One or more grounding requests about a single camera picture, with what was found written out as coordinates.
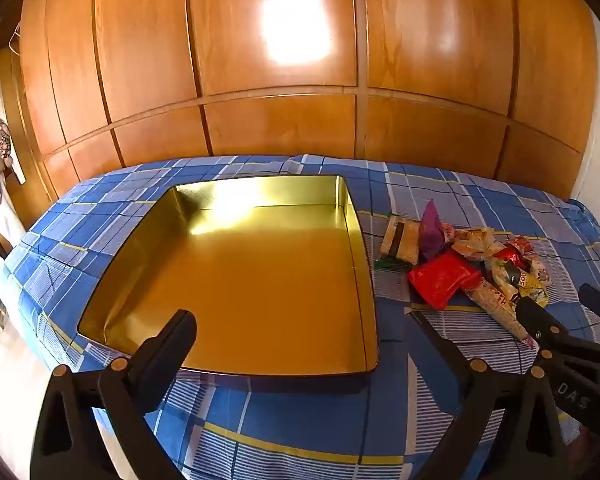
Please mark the beige dark-banded snack packet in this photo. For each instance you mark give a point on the beige dark-banded snack packet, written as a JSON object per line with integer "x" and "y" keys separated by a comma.
{"x": 397, "y": 240}

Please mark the purple snack packet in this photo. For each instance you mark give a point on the purple snack packet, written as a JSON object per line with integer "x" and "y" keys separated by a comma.
{"x": 432, "y": 232}

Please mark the pink white snack packet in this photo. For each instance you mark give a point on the pink white snack packet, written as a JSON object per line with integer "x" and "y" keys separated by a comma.
{"x": 450, "y": 234}

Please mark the small red candy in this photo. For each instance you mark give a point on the small red candy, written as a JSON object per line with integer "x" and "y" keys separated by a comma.
{"x": 521, "y": 247}

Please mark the yellow-black snack packet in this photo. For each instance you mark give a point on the yellow-black snack packet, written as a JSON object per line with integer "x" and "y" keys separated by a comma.
{"x": 505, "y": 277}

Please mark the orange clear seed bag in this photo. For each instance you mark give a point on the orange clear seed bag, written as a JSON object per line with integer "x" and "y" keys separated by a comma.
{"x": 475, "y": 242}

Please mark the green candy wrapper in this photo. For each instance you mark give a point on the green candy wrapper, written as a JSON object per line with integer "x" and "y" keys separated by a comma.
{"x": 387, "y": 263}

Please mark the yellow snack packet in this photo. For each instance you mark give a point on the yellow snack packet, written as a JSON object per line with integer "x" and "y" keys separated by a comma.
{"x": 535, "y": 287}

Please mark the red patterned snack packet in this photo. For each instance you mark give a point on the red patterned snack packet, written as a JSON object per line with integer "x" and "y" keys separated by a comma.
{"x": 442, "y": 277}

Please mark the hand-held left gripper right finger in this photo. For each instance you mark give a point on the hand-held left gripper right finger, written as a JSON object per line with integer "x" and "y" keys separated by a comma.
{"x": 430, "y": 332}

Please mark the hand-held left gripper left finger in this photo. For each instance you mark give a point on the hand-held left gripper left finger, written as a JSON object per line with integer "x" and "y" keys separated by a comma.
{"x": 175, "y": 335}

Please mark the blue plaid bedsheet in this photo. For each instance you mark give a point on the blue plaid bedsheet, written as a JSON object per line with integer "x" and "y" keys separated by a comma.
{"x": 280, "y": 430}

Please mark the gold metal tin tray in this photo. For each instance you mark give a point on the gold metal tin tray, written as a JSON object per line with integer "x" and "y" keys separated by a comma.
{"x": 260, "y": 280}

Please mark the long dotted snack packet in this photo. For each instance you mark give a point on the long dotted snack packet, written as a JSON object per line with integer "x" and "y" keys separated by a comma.
{"x": 495, "y": 305}

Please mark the wooden wardrobe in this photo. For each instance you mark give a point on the wooden wardrobe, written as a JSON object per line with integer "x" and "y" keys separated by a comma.
{"x": 280, "y": 120}

